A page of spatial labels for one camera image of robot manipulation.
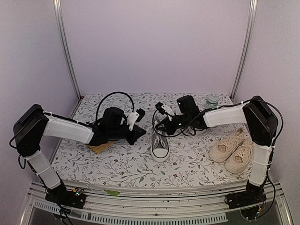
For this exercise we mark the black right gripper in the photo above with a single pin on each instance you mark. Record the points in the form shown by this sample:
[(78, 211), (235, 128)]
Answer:
[(168, 128)]

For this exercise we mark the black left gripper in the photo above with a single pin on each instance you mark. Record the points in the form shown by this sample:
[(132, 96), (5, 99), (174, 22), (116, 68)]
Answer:
[(136, 134)]

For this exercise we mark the grey sneaker with white laces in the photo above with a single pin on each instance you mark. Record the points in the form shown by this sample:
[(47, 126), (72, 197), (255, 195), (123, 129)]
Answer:
[(159, 144)]

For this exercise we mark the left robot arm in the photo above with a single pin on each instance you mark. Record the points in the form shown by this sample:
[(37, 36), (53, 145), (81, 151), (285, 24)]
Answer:
[(36, 123)]

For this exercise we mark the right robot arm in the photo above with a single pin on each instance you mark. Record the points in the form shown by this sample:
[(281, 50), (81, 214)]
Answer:
[(257, 114)]

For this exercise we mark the floral patterned table mat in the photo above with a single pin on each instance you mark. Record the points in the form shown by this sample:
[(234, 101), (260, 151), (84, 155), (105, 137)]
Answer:
[(124, 165)]

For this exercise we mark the yellow bamboo fan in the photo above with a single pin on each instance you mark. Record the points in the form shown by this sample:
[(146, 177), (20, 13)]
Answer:
[(100, 148)]

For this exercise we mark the beige sneaker inner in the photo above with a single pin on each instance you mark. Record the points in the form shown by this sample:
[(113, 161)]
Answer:
[(226, 145)]

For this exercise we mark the beige sneaker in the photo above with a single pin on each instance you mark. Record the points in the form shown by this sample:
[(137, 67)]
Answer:
[(241, 157), (226, 145)]

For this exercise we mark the green tape piece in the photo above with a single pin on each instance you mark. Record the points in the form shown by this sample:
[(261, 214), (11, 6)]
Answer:
[(112, 192)]

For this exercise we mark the beige sneaker outer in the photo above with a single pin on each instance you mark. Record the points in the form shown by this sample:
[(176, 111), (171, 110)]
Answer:
[(241, 157)]

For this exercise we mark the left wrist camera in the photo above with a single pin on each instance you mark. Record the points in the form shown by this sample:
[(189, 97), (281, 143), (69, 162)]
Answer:
[(134, 117)]

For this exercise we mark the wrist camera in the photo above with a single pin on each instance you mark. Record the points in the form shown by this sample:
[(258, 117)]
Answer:
[(164, 109), (134, 117)]

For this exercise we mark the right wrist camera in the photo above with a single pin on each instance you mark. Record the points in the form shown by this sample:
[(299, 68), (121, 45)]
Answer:
[(164, 109)]

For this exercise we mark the aluminium front rail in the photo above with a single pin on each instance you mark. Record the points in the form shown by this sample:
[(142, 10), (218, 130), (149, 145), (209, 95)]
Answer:
[(156, 206)]

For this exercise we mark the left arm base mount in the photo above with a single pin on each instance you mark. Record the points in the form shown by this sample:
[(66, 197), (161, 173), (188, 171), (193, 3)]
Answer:
[(61, 196)]

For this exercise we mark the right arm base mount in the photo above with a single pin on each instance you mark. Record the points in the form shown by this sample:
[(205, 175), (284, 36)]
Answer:
[(252, 195)]

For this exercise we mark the right aluminium frame post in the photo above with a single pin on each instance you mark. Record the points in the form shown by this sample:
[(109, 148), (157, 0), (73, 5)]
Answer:
[(245, 48)]

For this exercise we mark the aluminium frame post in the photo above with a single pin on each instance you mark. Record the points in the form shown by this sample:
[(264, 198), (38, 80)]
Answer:
[(65, 47), (245, 48)]

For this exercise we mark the left aluminium frame post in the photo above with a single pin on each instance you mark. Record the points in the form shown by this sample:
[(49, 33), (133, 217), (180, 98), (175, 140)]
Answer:
[(65, 47)]

